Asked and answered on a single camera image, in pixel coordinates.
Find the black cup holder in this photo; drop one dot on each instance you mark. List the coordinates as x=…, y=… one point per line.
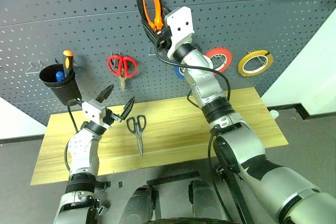
x=61, y=86

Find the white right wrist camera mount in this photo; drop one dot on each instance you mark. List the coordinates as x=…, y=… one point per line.
x=179, y=28

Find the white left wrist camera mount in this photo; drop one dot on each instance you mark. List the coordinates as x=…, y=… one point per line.
x=93, y=110

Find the orange and black pliers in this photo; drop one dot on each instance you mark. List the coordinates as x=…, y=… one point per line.
x=155, y=6

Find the dark grey pegboard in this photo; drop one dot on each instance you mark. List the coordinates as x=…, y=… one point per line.
x=78, y=24

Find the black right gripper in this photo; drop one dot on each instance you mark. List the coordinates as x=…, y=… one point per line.
x=163, y=39

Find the small white object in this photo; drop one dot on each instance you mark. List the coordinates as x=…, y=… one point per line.
x=274, y=113

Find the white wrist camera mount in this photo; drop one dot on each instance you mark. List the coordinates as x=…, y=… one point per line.
x=179, y=28
x=93, y=110

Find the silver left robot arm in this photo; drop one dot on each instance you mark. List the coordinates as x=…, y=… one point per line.
x=81, y=148

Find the yellow tape roll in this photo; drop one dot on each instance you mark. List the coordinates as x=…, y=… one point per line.
x=245, y=70

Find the orange and black screwdriver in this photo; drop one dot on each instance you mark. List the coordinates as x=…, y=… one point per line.
x=67, y=62

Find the red tape roll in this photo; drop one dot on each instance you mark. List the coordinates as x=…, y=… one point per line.
x=225, y=57

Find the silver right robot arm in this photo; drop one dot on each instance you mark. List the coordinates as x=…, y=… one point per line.
x=236, y=140

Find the blue tape roll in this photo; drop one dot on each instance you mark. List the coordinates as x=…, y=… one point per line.
x=178, y=73

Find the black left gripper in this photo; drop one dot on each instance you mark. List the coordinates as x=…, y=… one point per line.
x=110, y=119

